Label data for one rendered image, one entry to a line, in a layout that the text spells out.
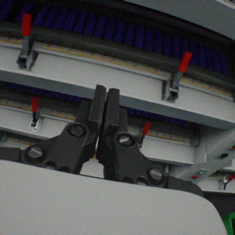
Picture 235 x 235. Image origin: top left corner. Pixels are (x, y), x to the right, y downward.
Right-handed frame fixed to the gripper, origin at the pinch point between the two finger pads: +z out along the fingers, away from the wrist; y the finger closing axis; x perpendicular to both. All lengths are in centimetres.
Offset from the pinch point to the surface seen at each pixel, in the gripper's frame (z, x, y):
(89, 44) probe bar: 24.4, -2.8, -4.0
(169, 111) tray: 20.2, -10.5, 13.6
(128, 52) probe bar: 24.4, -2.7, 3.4
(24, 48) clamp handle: 20.1, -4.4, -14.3
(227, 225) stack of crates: 11, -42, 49
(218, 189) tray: 28, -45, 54
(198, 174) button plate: 24, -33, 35
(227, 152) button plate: 21.0, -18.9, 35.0
